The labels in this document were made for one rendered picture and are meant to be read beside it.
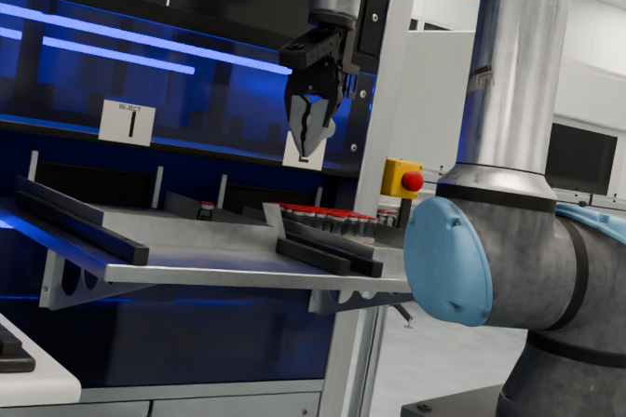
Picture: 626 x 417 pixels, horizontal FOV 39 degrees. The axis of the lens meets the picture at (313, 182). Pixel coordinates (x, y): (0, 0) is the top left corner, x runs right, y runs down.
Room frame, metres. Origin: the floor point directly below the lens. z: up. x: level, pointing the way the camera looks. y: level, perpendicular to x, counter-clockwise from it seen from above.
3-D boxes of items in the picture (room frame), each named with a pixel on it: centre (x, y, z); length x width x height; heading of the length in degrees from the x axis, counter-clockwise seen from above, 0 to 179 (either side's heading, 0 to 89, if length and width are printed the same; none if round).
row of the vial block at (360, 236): (1.45, -0.05, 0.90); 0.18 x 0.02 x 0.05; 126
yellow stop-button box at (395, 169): (1.72, -0.16, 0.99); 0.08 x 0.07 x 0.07; 37
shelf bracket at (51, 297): (1.16, 0.26, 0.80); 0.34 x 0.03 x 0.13; 37
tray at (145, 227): (1.27, 0.24, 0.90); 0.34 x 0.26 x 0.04; 37
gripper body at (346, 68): (1.33, 0.01, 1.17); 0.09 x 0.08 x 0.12; 152
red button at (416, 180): (1.68, -0.19, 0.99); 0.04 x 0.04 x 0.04; 37
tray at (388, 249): (1.38, -0.10, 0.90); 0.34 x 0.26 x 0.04; 37
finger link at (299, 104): (1.33, 0.03, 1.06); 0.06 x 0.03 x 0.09; 152
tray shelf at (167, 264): (1.32, 0.06, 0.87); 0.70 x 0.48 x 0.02; 127
